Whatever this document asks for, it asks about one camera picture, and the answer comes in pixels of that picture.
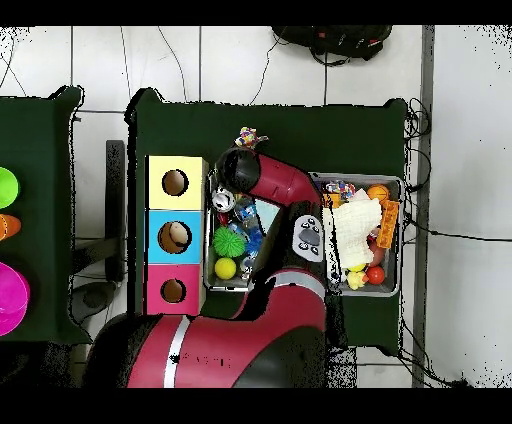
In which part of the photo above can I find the dark green table cloth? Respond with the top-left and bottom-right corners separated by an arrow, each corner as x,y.
124,86 -> 410,354

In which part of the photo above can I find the orange plastic grid tray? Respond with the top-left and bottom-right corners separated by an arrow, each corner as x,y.
375,199 -> 401,250

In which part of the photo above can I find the crushed drink can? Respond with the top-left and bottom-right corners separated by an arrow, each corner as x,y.
210,186 -> 237,214

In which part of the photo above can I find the orange plastic cup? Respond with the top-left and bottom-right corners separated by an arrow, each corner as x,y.
0,213 -> 23,242

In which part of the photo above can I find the green spiky ball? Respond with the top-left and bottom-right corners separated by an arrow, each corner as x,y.
211,224 -> 248,258

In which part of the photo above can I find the orange toy basketball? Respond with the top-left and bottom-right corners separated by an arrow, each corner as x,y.
366,183 -> 391,204

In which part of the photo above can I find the red-orange ball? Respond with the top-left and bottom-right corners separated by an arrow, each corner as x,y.
365,265 -> 386,286

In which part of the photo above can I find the yellow ball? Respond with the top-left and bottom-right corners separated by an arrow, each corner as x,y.
213,256 -> 238,281

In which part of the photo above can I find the wooden three-hole box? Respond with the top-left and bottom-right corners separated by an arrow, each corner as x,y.
142,154 -> 210,320

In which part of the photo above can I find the magenta plastic bowl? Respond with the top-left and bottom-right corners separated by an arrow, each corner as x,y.
0,261 -> 32,338

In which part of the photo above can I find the cream muslin cloth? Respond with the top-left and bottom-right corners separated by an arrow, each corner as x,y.
322,196 -> 384,271

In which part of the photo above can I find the green-clothed side table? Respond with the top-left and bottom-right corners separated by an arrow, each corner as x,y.
0,84 -> 94,347

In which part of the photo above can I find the silver mesh bin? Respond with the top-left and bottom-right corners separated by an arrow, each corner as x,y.
203,167 -> 404,298

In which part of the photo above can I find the yellow rubber duck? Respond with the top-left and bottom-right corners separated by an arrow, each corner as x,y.
345,269 -> 370,292

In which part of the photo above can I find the black power cable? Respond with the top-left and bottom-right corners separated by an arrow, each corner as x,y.
403,211 -> 512,244

